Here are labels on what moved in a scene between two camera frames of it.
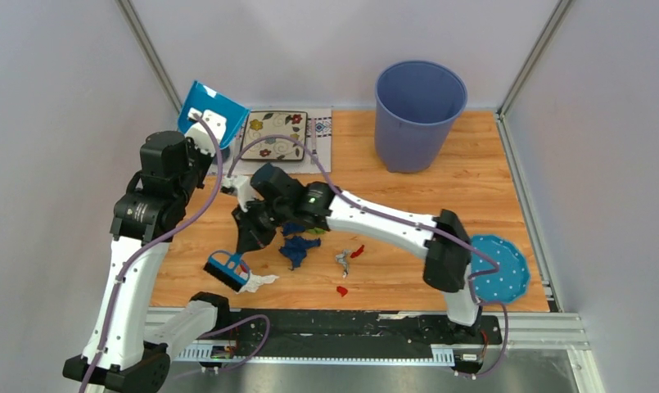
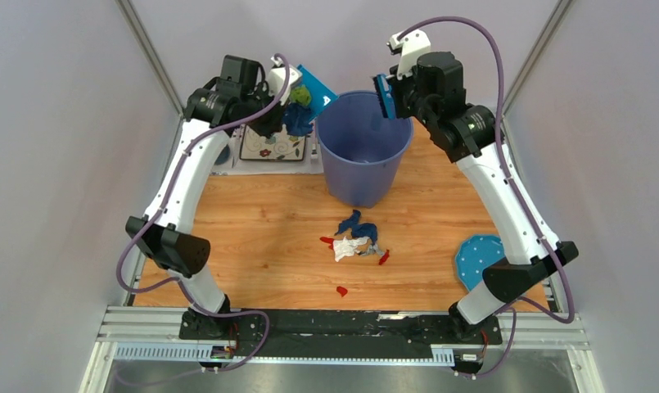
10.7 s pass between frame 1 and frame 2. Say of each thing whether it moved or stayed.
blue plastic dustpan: moved
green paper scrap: moved
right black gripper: moved
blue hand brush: moved
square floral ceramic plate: stayed
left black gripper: moved
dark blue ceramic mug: stayed
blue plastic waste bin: moved
